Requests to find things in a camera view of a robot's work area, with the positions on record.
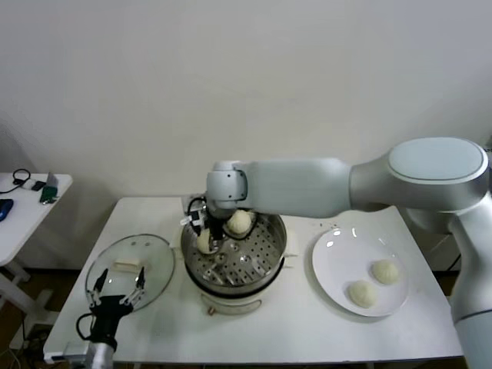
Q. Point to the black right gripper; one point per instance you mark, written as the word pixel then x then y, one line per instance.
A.
pixel 217 219

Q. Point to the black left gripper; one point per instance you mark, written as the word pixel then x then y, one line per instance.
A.
pixel 107 315

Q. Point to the white steamed baozi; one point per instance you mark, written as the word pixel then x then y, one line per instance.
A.
pixel 362 294
pixel 240 223
pixel 385 272
pixel 203 243

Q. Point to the round glass pot lid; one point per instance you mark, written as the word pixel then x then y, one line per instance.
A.
pixel 153 250

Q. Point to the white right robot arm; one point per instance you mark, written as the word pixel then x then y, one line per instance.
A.
pixel 300 188

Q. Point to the stainless steel steamer basket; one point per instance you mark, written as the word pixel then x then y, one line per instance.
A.
pixel 246 265

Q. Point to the white electric steamer pot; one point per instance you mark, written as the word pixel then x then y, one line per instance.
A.
pixel 230 303

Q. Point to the white side table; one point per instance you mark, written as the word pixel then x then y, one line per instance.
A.
pixel 23 230

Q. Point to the green handheld device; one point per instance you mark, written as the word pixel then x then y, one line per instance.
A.
pixel 48 194

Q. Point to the grey standing card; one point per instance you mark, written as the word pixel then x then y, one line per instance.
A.
pixel 52 179

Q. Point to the white round plate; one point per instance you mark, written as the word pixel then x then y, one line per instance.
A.
pixel 346 250

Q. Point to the small black device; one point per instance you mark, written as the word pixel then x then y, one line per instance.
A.
pixel 38 186

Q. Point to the small white device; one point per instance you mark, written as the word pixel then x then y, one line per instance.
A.
pixel 27 184

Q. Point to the blue computer mouse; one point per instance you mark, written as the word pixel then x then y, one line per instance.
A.
pixel 4 209

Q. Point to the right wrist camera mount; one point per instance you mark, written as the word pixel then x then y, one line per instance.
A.
pixel 194 219

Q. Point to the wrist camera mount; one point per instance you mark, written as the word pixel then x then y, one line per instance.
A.
pixel 77 350
pixel 194 219

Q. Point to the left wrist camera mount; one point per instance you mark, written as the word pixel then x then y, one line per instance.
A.
pixel 77 350

